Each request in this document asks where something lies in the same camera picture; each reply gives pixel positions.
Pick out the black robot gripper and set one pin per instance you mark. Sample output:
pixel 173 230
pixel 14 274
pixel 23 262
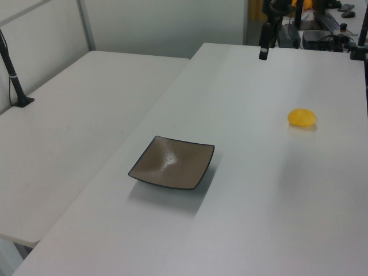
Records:
pixel 277 8

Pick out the square brown ceramic plate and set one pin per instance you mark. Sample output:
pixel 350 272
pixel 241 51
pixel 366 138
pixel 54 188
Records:
pixel 172 162

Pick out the black monitor stand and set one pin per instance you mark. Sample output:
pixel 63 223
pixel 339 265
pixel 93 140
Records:
pixel 299 14

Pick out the black electronics box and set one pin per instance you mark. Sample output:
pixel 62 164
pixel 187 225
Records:
pixel 317 40

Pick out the black computer keyboard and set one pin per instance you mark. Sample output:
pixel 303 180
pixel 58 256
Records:
pixel 327 20

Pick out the black clamp stand pole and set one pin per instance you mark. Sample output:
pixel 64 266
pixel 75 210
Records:
pixel 359 43

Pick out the grey partition corner post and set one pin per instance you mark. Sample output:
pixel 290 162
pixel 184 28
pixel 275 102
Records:
pixel 86 26

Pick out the black camera stand pole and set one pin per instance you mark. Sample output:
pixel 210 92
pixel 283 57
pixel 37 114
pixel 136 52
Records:
pixel 13 77

